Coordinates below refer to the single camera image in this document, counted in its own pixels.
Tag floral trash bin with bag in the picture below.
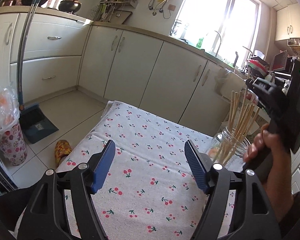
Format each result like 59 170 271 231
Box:
0 86 27 166

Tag chopstick in jar tall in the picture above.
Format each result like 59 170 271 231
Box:
222 87 249 165

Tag black wok on counter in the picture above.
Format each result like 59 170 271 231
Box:
58 0 81 14

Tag kitchen window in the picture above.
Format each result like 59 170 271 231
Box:
170 0 260 68

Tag cream kitchen cabinets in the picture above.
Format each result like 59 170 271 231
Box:
0 6 247 137

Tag blue dustpan with handle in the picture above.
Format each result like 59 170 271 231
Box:
17 0 58 144

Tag cherry print tablecloth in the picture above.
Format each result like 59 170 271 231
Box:
55 100 237 240

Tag yellow patterned slipper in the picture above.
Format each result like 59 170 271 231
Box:
54 140 72 166

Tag utensil rack on counter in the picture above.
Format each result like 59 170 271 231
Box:
90 0 138 24

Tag person's right hand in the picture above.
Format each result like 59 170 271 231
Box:
243 124 285 163

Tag clear glass jar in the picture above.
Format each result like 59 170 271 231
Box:
205 127 250 172

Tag person's right forearm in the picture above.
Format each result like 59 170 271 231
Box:
266 145 293 222

